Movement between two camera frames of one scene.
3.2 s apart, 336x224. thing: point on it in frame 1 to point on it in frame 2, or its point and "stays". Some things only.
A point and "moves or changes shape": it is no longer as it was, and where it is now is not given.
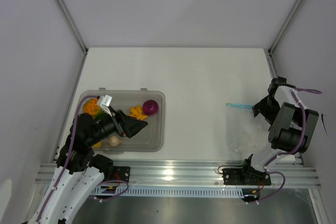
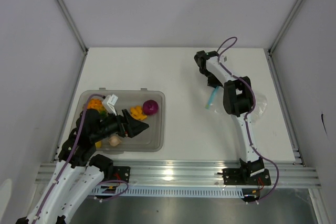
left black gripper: [130, 129] stays
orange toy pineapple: [92, 107] stays
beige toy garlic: [114, 141] stays
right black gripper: [259, 107] to [214, 83]
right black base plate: [245, 176] stays
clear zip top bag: [246, 133] moves or changes shape
